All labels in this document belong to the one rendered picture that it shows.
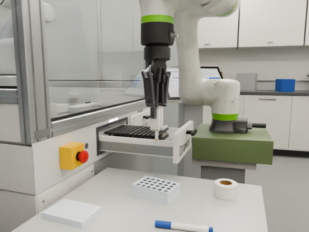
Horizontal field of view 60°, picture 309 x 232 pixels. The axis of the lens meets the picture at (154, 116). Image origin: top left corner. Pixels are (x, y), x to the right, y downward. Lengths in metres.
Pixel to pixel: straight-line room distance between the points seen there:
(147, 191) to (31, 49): 0.51
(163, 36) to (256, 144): 0.66
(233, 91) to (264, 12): 3.23
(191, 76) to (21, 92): 0.75
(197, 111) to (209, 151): 0.92
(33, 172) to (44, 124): 0.13
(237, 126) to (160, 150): 0.46
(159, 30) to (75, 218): 0.52
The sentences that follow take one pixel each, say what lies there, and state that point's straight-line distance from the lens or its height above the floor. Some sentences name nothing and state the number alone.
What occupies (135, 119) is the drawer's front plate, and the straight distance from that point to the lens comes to 1.35.
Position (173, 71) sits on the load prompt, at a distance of 2.04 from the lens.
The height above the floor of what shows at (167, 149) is 0.86.
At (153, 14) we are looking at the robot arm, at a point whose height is 1.28.
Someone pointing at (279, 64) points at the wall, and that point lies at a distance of 4.74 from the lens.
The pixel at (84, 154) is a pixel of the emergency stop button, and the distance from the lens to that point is 0.86.
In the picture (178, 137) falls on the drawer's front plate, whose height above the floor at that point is 0.91.
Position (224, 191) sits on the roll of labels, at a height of 0.79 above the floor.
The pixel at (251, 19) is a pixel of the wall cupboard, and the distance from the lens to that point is 4.40.
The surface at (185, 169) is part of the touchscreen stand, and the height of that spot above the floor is 0.40.
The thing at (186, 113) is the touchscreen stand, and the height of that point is 0.85.
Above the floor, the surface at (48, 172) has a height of 0.85.
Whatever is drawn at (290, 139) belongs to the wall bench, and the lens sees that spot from 4.15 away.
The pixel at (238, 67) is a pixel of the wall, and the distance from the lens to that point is 4.68.
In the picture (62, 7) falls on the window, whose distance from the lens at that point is 0.94.
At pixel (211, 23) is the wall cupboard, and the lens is 4.40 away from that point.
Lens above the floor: 1.13
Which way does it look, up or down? 9 degrees down
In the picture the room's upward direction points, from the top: straight up
